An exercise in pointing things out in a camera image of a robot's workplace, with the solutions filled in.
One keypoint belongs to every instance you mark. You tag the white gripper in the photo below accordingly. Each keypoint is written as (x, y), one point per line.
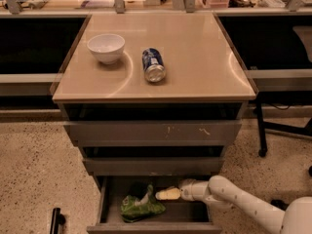
(187, 191)

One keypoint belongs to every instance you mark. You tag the green rice chip bag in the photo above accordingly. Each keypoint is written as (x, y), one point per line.
(134, 208)

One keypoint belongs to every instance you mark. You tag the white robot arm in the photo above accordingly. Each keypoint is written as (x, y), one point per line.
(220, 192)

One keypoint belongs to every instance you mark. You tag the grey bottom drawer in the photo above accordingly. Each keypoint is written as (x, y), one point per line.
(180, 217)

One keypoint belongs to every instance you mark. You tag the grey drawer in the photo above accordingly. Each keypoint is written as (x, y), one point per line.
(152, 133)
(166, 166)
(180, 217)

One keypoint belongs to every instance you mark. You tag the grey top drawer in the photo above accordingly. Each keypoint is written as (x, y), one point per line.
(152, 133)

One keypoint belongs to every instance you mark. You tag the grey middle drawer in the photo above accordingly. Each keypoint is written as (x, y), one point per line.
(166, 166)

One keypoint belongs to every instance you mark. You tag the grey drawer cabinet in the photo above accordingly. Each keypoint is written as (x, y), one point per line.
(152, 101)

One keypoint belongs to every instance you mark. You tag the black chair base leg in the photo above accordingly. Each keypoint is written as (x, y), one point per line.
(279, 204)

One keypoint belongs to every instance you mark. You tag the black table leg with caster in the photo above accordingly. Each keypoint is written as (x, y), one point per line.
(263, 125)

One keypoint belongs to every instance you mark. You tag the black object on floor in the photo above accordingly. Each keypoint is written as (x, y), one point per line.
(58, 221)

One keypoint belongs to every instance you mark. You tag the blue soda can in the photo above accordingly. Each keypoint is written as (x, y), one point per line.
(153, 66)

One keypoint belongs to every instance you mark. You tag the white ceramic bowl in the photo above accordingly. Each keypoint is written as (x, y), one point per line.
(106, 48)

